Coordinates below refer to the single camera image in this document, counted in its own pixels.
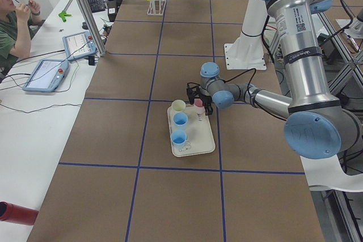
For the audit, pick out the light blue cup near corner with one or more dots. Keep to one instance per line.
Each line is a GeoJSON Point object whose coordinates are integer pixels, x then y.
{"type": "Point", "coordinates": [178, 138]}

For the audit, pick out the aluminium frame post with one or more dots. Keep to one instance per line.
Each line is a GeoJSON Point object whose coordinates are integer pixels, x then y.
{"type": "Point", "coordinates": [92, 27]}

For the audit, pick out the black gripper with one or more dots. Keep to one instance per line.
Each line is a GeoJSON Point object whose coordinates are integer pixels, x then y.
{"type": "Point", "coordinates": [205, 97]}

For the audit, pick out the white plastic serving tray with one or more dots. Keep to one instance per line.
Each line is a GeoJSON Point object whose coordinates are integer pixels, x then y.
{"type": "Point", "coordinates": [199, 134]}

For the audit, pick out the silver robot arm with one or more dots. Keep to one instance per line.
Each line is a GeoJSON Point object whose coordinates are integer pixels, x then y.
{"type": "Point", "coordinates": [316, 127]}

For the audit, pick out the small black box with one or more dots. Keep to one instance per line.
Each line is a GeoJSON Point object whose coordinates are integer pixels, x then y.
{"type": "Point", "coordinates": [91, 60]}

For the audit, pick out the cream white cup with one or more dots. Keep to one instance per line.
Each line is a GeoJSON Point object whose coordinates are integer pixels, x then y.
{"type": "Point", "coordinates": [178, 106]}

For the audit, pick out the white wire cup rack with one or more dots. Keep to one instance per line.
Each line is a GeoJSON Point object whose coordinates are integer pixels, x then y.
{"type": "Point", "coordinates": [156, 7]}

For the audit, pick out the person in green shirt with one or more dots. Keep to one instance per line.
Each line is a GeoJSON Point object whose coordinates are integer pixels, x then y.
{"type": "Point", "coordinates": [16, 34]}

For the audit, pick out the near blue teach pendant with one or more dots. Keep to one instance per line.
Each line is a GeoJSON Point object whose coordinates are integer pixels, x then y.
{"type": "Point", "coordinates": [46, 76]}

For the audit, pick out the red cylinder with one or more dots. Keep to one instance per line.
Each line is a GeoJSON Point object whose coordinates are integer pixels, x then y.
{"type": "Point", "coordinates": [12, 213]}

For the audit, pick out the green plastic clamp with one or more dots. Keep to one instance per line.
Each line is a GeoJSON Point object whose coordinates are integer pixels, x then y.
{"type": "Point", "coordinates": [63, 15]}

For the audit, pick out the pink plastic cup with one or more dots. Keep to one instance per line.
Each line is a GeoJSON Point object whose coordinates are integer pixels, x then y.
{"type": "Point", "coordinates": [198, 105]}

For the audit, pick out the far blue teach pendant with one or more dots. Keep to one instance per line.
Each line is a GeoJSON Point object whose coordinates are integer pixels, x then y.
{"type": "Point", "coordinates": [79, 45]}

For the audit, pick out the white chair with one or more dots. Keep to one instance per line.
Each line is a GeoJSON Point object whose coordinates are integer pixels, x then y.
{"type": "Point", "coordinates": [327, 174]}

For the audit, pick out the light blue cup middle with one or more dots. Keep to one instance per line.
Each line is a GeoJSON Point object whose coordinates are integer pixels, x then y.
{"type": "Point", "coordinates": [180, 120]}

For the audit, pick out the blue teach pendant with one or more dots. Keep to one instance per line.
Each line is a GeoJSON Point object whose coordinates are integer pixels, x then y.
{"type": "Point", "coordinates": [46, 76]}
{"type": "Point", "coordinates": [79, 45]}

